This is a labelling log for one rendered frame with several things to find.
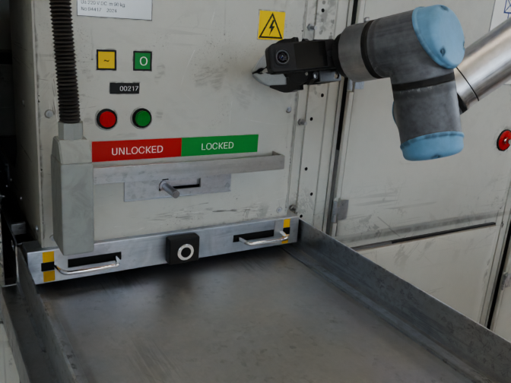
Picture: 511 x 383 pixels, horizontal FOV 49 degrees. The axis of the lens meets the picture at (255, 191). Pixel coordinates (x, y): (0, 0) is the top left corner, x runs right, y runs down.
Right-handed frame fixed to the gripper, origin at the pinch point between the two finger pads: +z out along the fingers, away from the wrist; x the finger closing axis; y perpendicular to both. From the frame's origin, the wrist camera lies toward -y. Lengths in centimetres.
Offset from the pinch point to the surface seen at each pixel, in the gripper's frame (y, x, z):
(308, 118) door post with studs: 18.1, -9.3, 3.5
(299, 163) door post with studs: 17.6, -18.9, 6.6
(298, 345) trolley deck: -14.5, -43.4, -16.9
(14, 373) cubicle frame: -40, -49, 30
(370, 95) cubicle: 31.8, -6.0, -3.4
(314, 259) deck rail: 11.9, -38.3, 0.6
